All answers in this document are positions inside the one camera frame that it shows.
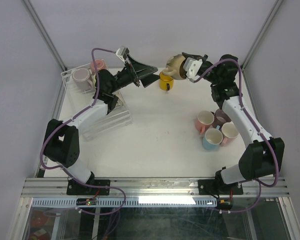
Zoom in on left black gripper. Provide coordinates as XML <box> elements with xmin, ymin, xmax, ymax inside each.
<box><xmin>109</xmin><ymin>54</ymin><xmax>161</xmax><ymax>94</ymax></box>

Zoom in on beige stoneware mug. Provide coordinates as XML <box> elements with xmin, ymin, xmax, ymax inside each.
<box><xmin>162</xmin><ymin>54</ymin><xmax>186</xmax><ymax>80</ymax></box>

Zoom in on pink patterned mug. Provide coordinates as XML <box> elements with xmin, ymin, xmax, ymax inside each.
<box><xmin>89</xmin><ymin>59</ymin><xmax>108</xmax><ymax>74</ymax></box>

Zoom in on lavender mug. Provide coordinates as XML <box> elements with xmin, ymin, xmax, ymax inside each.
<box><xmin>72</xmin><ymin>68</ymin><xmax>95</xmax><ymax>91</ymax></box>

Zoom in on green-inside patterned mug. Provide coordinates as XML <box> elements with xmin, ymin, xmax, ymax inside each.
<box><xmin>115</xmin><ymin>95</ymin><xmax>125</xmax><ymax>108</ymax></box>

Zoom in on pale yellow mug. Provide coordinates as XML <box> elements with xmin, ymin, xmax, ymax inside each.
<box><xmin>92</xmin><ymin>75</ymin><xmax>96</xmax><ymax>89</ymax></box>

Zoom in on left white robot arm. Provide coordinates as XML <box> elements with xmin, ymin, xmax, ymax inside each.
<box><xmin>40</xmin><ymin>53</ymin><xmax>159</xmax><ymax>195</ymax></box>

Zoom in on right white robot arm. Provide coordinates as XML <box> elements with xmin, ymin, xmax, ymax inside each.
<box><xmin>182</xmin><ymin>52</ymin><xmax>285</xmax><ymax>194</ymax></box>

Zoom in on clear acrylic dish rack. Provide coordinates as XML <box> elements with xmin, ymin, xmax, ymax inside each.
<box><xmin>59</xmin><ymin>65</ymin><xmax>132</xmax><ymax>141</ymax></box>

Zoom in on yellow glass cup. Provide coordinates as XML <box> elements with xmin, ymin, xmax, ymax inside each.
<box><xmin>159</xmin><ymin>72</ymin><xmax>174</xmax><ymax>91</ymax></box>

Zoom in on pink mug white inside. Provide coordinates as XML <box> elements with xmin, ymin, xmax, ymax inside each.
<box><xmin>195</xmin><ymin>110</ymin><xmax>215</xmax><ymax>135</ymax></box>

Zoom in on mauve purple mug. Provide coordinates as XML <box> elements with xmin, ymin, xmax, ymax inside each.
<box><xmin>212</xmin><ymin>109</ymin><xmax>232</xmax><ymax>128</ymax></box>

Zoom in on light blue mug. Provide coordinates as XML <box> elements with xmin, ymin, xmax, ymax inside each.
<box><xmin>202</xmin><ymin>126</ymin><xmax>224</xmax><ymax>152</ymax></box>

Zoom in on light pink mug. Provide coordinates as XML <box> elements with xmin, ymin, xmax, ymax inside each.
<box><xmin>220</xmin><ymin>122</ymin><xmax>239</xmax><ymax>146</ymax></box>

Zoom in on small electronics board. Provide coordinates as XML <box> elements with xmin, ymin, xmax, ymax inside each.
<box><xmin>76</xmin><ymin>198</ymin><xmax>97</xmax><ymax>206</ymax></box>

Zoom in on black connector box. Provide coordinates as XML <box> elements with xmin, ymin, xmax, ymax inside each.
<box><xmin>215</xmin><ymin>199</ymin><xmax>233</xmax><ymax>211</ymax></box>

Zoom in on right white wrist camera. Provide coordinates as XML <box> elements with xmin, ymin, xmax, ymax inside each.
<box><xmin>183</xmin><ymin>57</ymin><xmax>203</xmax><ymax>83</ymax></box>

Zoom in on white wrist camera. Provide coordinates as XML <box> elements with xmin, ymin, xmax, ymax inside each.
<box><xmin>115</xmin><ymin>46</ymin><xmax>130</xmax><ymax>62</ymax></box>
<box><xmin>183</xmin><ymin>57</ymin><xmax>203</xmax><ymax>83</ymax></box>

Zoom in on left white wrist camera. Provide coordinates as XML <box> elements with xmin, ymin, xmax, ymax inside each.
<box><xmin>115</xmin><ymin>46</ymin><xmax>130</xmax><ymax>62</ymax></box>

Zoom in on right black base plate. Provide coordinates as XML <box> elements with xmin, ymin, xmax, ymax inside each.
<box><xmin>197</xmin><ymin>179</ymin><xmax>244</xmax><ymax>197</ymax></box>

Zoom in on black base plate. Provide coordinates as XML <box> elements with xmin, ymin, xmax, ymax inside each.
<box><xmin>66</xmin><ymin>177</ymin><xmax>111</xmax><ymax>196</ymax></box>
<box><xmin>197</xmin><ymin>179</ymin><xmax>244</xmax><ymax>197</ymax></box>

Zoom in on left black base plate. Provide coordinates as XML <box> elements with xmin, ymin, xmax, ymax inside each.
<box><xmin>66</xmin><ymin>177</ymin><xmax>111</xmax><ymax>196</ymax></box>

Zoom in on aluminium mounting rail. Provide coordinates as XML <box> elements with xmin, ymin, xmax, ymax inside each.
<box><xmin>21</xmin><ymin>177</ymin><xmax>290</xmax><ymax>199</ymax></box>

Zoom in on white slotted cable duct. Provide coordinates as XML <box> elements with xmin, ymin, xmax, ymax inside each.
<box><xmin>32</xmin><ymin>195</ymin><xmax>217</xmax><ymax>208</ymax></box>

